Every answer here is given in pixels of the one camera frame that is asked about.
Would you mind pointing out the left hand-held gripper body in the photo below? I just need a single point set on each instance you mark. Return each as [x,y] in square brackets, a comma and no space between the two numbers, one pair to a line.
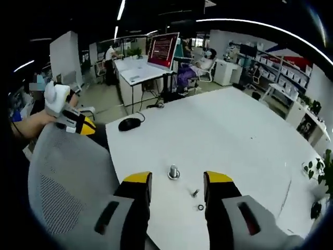
[58,97]

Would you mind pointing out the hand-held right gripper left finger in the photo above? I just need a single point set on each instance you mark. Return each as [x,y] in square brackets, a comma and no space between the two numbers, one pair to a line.
[130,216]

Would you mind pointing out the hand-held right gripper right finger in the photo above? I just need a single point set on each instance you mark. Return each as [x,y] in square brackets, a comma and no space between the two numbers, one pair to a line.
[223,216]

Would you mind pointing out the small threaded steel stud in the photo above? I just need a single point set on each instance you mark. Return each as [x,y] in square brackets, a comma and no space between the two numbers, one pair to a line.
[195,192]

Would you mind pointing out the large steel washer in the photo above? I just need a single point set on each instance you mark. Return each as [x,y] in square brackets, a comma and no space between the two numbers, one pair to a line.
[169,176]

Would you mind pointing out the large threaded steel stud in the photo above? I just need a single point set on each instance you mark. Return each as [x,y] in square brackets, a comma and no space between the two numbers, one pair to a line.
[173,169]

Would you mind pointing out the grey mesh office chair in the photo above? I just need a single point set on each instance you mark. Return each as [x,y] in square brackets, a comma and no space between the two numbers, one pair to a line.
[70,177]

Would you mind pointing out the black computer mouse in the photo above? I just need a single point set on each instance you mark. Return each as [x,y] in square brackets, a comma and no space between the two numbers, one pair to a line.
[129,124]

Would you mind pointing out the white standing desk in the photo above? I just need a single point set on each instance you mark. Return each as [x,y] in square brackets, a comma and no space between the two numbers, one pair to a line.
[138,71]

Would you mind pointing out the white-framed computer monitor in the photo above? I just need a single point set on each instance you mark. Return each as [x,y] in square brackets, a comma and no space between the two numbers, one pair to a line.
[162,50]

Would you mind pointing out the green potted plant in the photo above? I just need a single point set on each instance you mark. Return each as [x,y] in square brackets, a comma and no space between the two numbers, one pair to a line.
[325,169]

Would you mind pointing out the white office chair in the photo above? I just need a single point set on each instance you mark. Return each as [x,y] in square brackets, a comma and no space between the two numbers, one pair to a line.
[208,71]

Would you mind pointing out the white low cabinet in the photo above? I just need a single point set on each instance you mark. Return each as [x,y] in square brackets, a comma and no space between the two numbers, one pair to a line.
[227,71]

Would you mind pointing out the white storage shelving unit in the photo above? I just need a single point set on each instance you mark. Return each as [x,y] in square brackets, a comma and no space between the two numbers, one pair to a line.
[281,66]

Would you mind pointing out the long white wall desk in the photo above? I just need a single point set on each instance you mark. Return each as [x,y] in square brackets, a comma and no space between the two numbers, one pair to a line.
[307,117]

